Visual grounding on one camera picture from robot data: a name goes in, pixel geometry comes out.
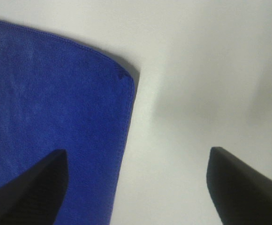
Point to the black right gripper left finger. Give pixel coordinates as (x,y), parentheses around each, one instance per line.
(35,196)

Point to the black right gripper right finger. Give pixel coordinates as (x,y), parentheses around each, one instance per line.
(240,194)

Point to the blue microfibre towel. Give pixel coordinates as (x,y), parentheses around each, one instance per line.
(58,94)

